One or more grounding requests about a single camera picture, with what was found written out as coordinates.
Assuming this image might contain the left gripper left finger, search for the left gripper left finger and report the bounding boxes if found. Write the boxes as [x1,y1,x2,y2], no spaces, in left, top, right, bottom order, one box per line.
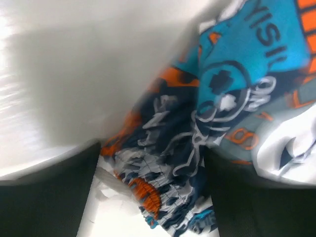
[0,142,101,237]

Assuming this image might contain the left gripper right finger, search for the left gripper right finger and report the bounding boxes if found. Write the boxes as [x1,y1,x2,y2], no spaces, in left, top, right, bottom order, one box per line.
[204,149,316,237]

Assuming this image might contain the colourful patterned shorts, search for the colourful patterned shorts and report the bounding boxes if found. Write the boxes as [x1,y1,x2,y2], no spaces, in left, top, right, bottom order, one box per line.
[101,0,316,237]

